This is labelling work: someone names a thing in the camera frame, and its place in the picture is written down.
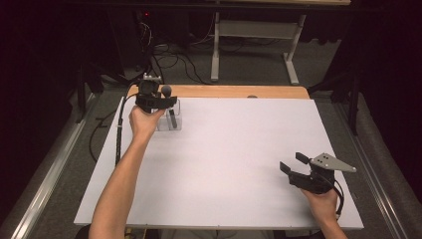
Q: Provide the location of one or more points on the metal floor rail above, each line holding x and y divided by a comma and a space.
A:
49, 172
371, 166

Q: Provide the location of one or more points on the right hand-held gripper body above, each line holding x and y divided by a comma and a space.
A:
315, 182

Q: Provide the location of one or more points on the white desk frame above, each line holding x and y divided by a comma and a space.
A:
255, 29

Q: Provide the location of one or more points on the dark computer case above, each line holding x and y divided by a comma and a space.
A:
131, 40

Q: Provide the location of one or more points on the clear plastic organizer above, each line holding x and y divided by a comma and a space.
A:
166, 125

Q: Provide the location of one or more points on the person's dark clothing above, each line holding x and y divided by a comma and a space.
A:
83, 234

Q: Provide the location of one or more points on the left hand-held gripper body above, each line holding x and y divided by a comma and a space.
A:
147, 94

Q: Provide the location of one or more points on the black stand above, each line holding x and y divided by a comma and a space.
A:
353, 99
83, 93

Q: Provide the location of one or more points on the wooden table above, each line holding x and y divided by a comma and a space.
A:
232, 91

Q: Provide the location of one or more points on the black makeup brush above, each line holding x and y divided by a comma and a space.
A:
166, 90

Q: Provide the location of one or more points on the person's right hand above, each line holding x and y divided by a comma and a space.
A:
323, 205

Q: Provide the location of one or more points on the person's left hand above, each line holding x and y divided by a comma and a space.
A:
142, 124

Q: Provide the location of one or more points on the white table board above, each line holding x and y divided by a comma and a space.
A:
219, 166

